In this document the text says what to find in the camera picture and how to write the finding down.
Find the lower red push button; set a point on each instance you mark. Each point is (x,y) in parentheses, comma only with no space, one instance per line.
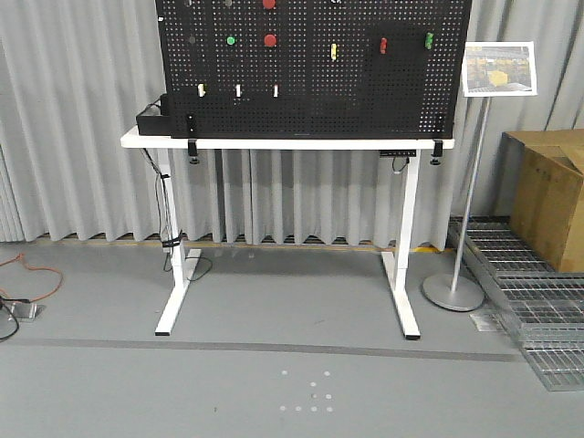
(270,40)

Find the desk height control panel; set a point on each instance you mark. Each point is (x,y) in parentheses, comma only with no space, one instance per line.
(398,153)

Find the white standing desk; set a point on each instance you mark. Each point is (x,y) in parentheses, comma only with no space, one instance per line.
(395,263)

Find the left black table clamp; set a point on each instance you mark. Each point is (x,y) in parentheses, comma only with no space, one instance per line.
(192,139)

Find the black table clamp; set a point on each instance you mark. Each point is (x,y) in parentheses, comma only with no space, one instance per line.
(437,153)
(192,139)

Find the right black table clamp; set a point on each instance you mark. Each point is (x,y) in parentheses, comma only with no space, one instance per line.
(437,153)

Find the black perforated pegboard panel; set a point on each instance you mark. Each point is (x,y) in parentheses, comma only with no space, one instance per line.
(361,95)

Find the black electronics box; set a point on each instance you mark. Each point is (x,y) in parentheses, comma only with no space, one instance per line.
(155,119)

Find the silver sign stand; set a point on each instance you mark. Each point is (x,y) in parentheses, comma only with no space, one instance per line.
(453,291)

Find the framed picture sign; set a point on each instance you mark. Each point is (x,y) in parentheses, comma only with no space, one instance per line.
(499,69)

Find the brown cardboard box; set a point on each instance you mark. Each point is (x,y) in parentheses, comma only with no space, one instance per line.
(548,206)

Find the grey curtain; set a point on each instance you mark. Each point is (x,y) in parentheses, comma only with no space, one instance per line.
(74,75)

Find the metal floor grating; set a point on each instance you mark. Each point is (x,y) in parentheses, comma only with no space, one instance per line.
(540,308)

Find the silver floor outlet box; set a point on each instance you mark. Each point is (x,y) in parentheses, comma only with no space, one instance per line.
(26,312)

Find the green toggle switch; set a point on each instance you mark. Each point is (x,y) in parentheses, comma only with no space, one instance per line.
(428,42)

